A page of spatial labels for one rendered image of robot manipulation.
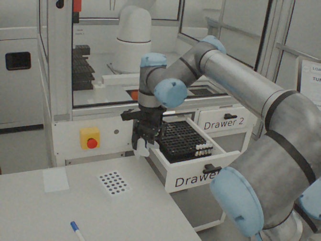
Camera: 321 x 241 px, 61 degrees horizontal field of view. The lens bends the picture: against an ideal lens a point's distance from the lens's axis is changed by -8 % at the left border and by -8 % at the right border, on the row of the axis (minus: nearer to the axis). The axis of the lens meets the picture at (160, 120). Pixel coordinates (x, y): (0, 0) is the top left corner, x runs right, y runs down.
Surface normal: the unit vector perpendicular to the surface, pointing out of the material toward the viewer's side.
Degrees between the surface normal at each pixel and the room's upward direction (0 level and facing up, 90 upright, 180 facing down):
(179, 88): 92
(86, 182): 0
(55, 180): 0
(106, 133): 90
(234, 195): 47
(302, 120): 26
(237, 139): 90
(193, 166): 90
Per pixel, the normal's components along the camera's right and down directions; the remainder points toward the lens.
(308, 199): -0.31, -0.53
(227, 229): 0.11, -0.88
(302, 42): -0.90, 0.11
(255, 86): -0.61, -0.51
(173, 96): 0.38, 0.50
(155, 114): -0.57, 0.36
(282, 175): -0.12, -0.08
